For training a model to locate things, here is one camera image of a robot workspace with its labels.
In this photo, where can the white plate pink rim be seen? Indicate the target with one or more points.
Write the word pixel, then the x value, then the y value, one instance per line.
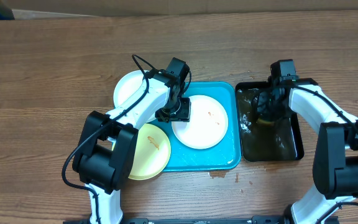
pixel 207 126

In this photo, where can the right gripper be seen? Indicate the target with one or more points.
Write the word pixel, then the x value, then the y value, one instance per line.
pixel 265 111

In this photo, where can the white plate mint rim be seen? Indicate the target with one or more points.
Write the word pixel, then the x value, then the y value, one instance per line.
pixel 127 86

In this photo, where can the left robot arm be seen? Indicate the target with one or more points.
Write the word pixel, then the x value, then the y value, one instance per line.
pixel 105 153

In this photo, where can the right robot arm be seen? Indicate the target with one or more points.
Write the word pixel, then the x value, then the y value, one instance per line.
pixel 335 165

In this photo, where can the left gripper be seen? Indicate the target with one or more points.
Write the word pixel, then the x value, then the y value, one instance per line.
pixel 184 116

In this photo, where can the green yellow sponge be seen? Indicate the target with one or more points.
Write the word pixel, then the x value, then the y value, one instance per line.
pixel 265 122

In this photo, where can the yellow plate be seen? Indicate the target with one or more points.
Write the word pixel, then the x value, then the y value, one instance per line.
pixel 152 153

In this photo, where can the black water tray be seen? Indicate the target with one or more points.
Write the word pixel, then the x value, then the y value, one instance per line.
pixel 280 141

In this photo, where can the blue plastic tray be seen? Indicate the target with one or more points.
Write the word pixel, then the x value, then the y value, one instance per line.
pixel 226 154

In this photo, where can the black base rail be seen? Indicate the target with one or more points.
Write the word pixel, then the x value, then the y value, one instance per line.
pixel 258 219

